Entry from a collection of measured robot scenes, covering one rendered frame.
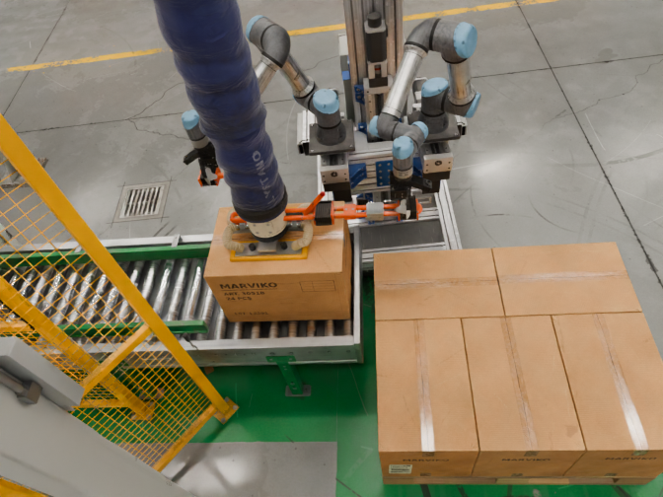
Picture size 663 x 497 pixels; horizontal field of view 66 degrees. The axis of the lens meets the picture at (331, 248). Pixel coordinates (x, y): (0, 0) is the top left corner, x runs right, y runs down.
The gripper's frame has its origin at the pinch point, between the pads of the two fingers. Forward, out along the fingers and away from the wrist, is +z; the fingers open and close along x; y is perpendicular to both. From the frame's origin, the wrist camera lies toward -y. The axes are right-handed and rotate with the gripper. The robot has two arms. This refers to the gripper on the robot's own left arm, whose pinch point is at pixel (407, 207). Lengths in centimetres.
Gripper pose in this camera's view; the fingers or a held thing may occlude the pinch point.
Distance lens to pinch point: 213.0
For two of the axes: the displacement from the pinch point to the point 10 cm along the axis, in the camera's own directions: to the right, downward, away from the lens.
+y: -9.9, 0.4, 1.2
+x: -0.4, 7.9, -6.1
